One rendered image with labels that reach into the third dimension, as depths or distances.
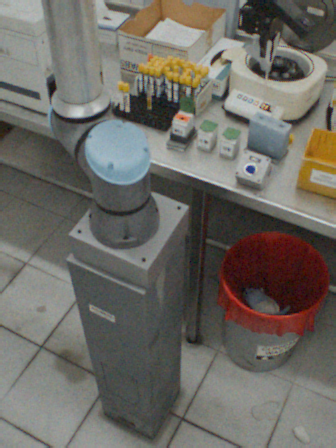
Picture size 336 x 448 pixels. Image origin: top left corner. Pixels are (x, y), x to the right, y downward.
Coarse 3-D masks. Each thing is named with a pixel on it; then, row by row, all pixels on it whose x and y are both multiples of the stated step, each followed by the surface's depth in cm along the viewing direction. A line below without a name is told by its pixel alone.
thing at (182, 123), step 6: (180, 114) 140; (186, 114) 140; (174, 120) 139; (180, 120) 138; (186, 120) 138; (192, 120) 141; (174, 126) 139; (180, 126) 138; (186, 126) 138; (192, 126) 142; (174, 132) 141; (180, 132) 140; (186, 132) 140
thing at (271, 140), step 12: (252, 120) 135; (264, 120) 134; (276, 120) 135; (252, 132) 137; (264, 132) 135; (276, 132) 133; (288, 132) 133; (252, 144) 140; (264, 144) 137; (276, 144) 135; (276, 156) 138
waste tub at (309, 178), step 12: (312, 132) 132; (324, 132) 132; (312, 144) 136; (324, 144) 135; (312, 156) 139; (324, 156) 137; (300, 168) 127; (312, 168) 126; (324, 168) 124; (300, 180) 130; (312, 180) 128; (324, 180) 127; (312, 192) 131; (324, 192) 129
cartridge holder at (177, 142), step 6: (192, 132) 142; (174, 138) 142; (180, 138) 141; (186, 138) 140; (192, 138) 143; (168, 144) 142; (174, 144) 141; (180, 144) 141; (186, 144) 141; (180, 150) 141
